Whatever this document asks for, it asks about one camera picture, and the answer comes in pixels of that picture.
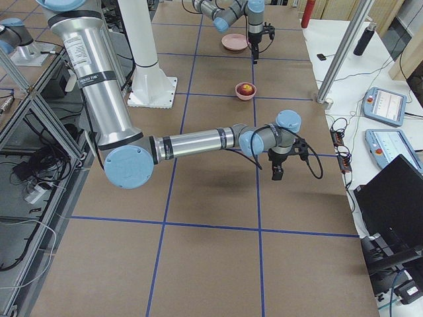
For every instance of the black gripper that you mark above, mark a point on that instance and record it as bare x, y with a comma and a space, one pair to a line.
254, 39
277, 158

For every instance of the red apple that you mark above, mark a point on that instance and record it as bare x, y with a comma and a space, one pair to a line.
246, 89

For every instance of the pink bowl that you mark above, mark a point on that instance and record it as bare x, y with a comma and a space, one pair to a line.
243, 97

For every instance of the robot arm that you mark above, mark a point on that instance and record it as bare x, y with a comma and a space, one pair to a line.
223, 19
129, 156

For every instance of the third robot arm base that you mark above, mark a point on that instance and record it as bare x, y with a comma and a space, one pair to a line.
17, 40

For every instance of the pink plate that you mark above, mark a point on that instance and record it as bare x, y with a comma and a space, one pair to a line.
234, 42

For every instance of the small black device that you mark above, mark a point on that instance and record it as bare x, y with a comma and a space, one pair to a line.
321, 57

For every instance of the orange black usb hub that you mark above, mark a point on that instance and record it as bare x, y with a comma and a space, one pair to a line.
343, 153

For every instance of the red fire extinguisher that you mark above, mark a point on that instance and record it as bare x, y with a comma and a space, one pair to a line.
308, 11

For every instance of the black water bottle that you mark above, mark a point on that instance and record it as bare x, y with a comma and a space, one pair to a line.
365, 39

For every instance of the near teach pendant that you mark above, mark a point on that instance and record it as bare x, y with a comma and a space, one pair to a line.
386, 144

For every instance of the teach pendant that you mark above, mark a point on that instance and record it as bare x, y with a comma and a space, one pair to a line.
386, 144
384, 106

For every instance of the black monitor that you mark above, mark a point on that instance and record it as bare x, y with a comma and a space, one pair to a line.
391, 206

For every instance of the far teach pendant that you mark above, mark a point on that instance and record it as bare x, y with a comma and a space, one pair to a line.
384, 106

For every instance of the white power strip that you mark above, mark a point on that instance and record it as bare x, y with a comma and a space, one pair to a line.
34, 194

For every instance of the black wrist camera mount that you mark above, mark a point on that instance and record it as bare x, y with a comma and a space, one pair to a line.
300, 148
269, 30

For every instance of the aluminium frame post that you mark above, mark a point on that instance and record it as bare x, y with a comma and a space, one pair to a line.
350, 34

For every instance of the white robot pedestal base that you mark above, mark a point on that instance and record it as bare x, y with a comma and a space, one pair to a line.
151, 87

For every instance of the aluminium frame cart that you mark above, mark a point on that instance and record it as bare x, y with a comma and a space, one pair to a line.
41, 144

